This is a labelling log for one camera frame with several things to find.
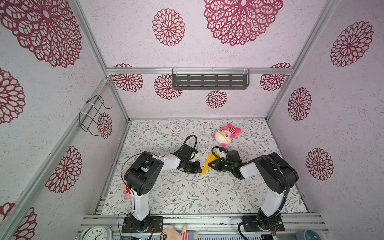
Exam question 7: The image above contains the white analog alarm clock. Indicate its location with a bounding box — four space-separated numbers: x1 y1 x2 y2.
80 225 113 240

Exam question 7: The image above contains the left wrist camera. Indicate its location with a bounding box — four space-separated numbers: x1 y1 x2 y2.
173 145 198 161

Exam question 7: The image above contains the teal round clock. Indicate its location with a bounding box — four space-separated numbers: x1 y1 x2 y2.
296 229 322 240

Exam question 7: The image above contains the dark grey wall shelf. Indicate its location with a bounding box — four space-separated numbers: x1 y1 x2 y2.
171 69 250 90

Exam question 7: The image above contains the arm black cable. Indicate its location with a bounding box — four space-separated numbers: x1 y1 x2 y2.
117 134 199 235
210 146 292 240

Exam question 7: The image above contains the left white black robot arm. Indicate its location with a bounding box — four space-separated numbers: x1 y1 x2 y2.
123 150 202 222

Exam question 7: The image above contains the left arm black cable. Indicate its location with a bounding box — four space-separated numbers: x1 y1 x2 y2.
117 134 199 235

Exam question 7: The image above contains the pink white plush toy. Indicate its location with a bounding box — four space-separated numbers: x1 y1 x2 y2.
213 124 242 147

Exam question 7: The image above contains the pink doll red dotted dress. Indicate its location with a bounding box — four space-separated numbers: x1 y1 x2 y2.
120 168 132 200

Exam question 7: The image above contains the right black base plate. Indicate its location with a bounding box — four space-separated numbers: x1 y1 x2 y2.
242 215 285 232

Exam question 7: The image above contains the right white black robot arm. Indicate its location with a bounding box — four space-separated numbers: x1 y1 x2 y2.
204 147 299 219

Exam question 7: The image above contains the black wire wall rack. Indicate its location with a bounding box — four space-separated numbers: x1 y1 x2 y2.
78 95 113 139

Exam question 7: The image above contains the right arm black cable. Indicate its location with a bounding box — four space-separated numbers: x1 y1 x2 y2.
210 146 292 240

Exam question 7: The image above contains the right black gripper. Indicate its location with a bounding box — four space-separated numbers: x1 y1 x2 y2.
207 159 234 173

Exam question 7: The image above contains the yellow square paper sheet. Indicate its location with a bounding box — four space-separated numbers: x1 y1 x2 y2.
200 153 220 177

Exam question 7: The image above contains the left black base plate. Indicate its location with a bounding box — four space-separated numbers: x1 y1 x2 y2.
122 214 164 233

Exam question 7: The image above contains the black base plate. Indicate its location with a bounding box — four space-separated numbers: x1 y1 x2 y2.
122 214 164 233
242 215 285 232

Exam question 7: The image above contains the pig plush striped shirt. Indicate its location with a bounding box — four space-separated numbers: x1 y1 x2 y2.
160 225 199 240

